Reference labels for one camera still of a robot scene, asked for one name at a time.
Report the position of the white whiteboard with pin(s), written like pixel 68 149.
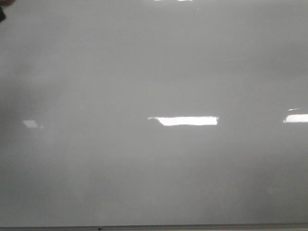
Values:
pixel 154 115

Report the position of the dark object at corner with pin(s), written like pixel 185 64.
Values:
pixel 4 4

